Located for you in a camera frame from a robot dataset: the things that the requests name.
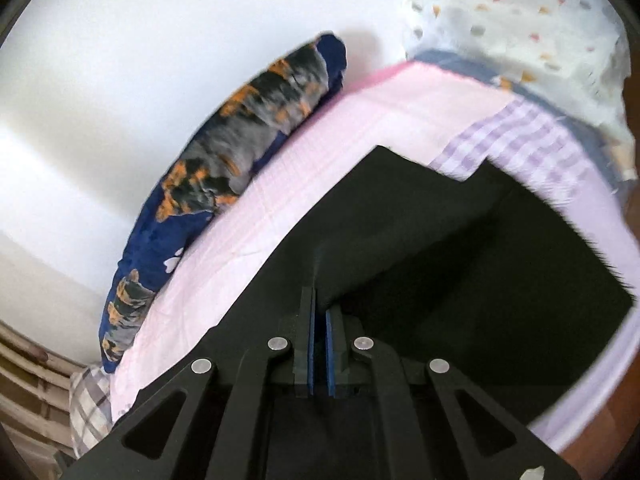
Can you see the black pants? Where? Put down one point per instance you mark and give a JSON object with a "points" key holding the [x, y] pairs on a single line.
{"points": [[425, 235]]}

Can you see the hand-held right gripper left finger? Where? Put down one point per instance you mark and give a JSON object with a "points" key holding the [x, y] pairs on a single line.
{"points": [[310, 345]]}

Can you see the white dotted pillow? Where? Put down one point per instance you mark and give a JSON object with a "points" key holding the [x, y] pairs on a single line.
{"points": [[525, 25]]}

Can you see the grey plaid cloth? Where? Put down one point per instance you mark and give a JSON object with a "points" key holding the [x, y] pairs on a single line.
{"points": [[90, 405]]}

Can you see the pink purple checked bedsheet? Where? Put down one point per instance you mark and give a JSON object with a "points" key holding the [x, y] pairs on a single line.
{"points": [[400, 110]]}

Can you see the navy patterned pillow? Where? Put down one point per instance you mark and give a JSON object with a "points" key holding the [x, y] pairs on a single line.
{"points": [[260, 105]]}

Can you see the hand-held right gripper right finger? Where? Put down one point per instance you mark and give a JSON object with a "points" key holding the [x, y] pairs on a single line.
{"points": [[331, 352]]}

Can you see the beige slatted furniture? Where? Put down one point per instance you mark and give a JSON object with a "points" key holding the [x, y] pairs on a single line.
{"points": [[30, 390]]}

